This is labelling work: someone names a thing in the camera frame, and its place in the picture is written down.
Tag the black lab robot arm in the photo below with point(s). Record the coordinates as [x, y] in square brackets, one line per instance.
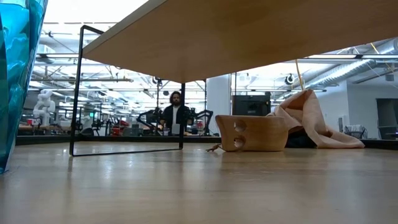
[205, 115]
[149, 116]

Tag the white lab robot arm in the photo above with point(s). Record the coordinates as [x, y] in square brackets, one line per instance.
[43, 105]

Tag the wooden shelf with black legs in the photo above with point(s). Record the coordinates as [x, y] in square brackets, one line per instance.
[248, 37]

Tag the person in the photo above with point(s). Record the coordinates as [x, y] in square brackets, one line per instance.
[175, 118]

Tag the black light stand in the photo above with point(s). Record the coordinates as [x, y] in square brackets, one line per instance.
[158, 93]

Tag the red lab equipment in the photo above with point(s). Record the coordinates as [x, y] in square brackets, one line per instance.
[119, 127]

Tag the black round ceiling fixture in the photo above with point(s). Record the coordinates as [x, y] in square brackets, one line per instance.
[289, 79]

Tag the navy blue cloth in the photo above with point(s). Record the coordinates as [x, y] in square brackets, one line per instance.
[298, 141]

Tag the pink cloth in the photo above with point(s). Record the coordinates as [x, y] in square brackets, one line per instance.
[311, 115]

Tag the grey mesh chair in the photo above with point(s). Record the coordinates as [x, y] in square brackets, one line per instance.
[356, 130]

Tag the dark grey door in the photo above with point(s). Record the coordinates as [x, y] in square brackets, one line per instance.
[387, 115]

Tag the black aluminium table frame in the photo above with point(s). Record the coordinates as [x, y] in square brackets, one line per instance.
[124, 139]

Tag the silver ventilation duct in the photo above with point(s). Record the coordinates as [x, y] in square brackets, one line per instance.
[342, 71]

